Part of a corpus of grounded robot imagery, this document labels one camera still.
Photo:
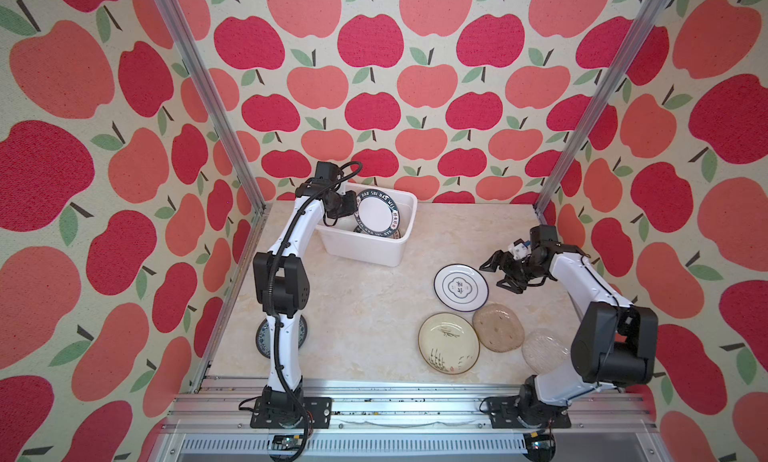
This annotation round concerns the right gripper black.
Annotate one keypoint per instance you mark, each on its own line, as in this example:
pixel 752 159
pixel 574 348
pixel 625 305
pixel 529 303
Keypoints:
pixel 497 260

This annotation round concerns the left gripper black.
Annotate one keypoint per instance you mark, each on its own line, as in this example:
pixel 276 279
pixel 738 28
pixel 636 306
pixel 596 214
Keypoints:
pixel 351 206

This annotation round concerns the teal rim lettered plate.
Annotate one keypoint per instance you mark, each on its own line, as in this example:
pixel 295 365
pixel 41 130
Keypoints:
pixel 391 234
pixel 377 211

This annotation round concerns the white plate with black ring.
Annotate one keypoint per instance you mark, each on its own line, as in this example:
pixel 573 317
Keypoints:
pixel 461 288

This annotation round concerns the brown glass plate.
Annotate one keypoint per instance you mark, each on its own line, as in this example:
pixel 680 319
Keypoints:
pixel 498 328

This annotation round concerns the cream plate with plant drawing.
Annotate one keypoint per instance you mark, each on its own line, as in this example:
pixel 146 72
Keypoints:
pixel 448 343

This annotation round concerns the blue patterned plate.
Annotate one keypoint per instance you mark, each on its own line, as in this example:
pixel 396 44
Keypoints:
pixel 263 338

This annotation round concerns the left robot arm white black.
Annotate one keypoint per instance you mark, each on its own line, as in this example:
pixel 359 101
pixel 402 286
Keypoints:
pixel 282 281

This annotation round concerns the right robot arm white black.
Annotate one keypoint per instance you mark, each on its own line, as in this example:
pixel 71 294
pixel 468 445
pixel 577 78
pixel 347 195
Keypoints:
pixel 615 343

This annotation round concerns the white plastic bin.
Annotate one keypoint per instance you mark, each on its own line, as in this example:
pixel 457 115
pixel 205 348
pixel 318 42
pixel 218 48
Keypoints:
pixel 340 240

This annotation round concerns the clear glass plate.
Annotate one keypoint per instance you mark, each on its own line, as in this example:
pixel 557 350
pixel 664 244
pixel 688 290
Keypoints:
pixel 544 351

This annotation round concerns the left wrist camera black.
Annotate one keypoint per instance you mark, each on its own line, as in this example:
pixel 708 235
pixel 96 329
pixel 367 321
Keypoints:
pixel 327 172

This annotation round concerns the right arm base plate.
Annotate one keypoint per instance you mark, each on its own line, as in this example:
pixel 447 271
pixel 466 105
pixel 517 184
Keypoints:
pixel 514 413

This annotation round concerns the aluminium front rail frame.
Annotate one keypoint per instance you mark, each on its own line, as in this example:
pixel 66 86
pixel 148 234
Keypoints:
pixel 379 421

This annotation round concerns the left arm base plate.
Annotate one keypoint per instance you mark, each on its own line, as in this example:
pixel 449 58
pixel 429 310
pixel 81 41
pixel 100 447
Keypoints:
pixel 278 410

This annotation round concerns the aluminium frame post left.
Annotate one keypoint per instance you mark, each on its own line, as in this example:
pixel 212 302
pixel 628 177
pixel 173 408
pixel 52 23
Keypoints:
pixel 173 16

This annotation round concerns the aluminium frame post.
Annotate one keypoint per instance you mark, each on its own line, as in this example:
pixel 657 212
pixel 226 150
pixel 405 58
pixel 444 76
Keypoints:
pixel 650 11
pixel 173 16

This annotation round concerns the aluminium frame post right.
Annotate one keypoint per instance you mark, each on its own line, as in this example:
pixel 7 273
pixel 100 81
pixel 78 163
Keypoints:
pixel 650 11

